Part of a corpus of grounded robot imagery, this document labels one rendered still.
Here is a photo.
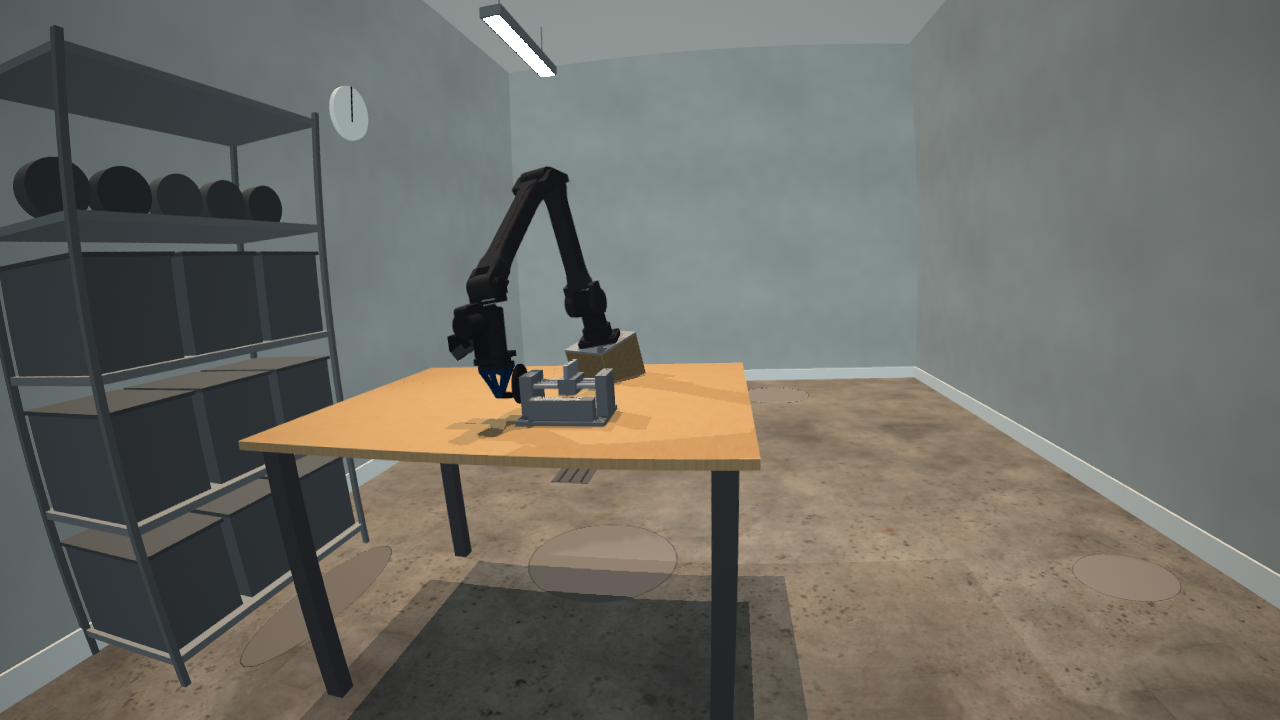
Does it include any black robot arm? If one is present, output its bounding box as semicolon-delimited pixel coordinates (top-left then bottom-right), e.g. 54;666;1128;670
447;167;620;361

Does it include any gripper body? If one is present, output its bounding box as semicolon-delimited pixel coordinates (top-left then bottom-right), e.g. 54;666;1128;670
474;331;516;370

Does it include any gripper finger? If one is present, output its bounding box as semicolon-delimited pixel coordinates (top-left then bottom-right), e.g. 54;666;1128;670
477;366;509;398
489;364;515;392

